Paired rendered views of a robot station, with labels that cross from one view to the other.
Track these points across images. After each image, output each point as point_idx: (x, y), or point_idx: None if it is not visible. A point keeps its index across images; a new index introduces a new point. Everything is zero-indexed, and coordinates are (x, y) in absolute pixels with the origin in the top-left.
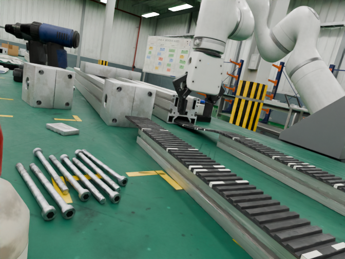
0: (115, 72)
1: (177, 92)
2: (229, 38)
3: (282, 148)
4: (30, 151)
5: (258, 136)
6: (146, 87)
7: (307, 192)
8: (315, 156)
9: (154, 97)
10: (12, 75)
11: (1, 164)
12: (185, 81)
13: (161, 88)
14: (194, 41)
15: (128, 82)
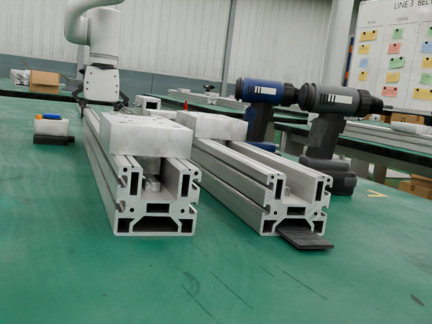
0: (176, 117)
1: (121, 107)
2: (82, 44)
3: (19, 125)
4: None
5: (4, 128)
6: (152, 109)
7: None
8: (0, 121)
9: (144, 114)
10: (417, 217)
11: (183, 108)
12: (114, 96)
13: (99, 117)
14: (119, 61)
15: (164, 112)
